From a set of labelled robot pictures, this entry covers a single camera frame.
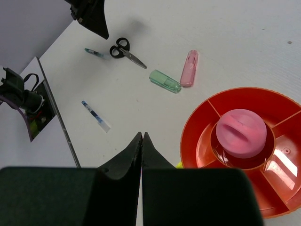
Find blue ink pen refill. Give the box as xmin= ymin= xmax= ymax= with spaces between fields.
xmin=81 ymin=100 xmax=111 ymax=133

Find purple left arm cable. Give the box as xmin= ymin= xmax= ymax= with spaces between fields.
xmin=0 ymin=95 xmax=33 ymax=142

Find yellow capped black highlighter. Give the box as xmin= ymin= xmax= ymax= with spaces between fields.
xmin=176 ymin=162 xmax=183 ymax=169

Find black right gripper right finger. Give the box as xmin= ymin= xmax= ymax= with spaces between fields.
xmin=142 ymin=133 xmax=263 ymax=226

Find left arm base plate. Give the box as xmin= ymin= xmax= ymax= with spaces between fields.
xmin=25 ymin=81 xmax=56 ymax=141

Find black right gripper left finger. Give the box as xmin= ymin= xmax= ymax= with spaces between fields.
xmin=0 ymin=133 xmax=143 ymax=226

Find black handled scissors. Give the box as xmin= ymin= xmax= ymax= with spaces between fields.
xmin=110 ymin=37 xmax=147 ymax=69

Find green transparent plastic case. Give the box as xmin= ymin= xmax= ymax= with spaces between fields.
xmin=149 ymin=70 xmax=181 ymax=93

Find orange round organizer container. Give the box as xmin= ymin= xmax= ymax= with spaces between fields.
xmin=180 ymin=87 xmax=301 ymax=218

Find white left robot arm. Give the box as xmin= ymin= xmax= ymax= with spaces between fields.
xmin=0 ymin=0 xmax=109 ymax=113

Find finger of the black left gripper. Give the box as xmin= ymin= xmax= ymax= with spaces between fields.
xmin=65 ymin=0 xmax=109 ymax=40

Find pink transparent plastic case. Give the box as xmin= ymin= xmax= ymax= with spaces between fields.
xmin=180 ymin=50 xmax=199 ymax=87

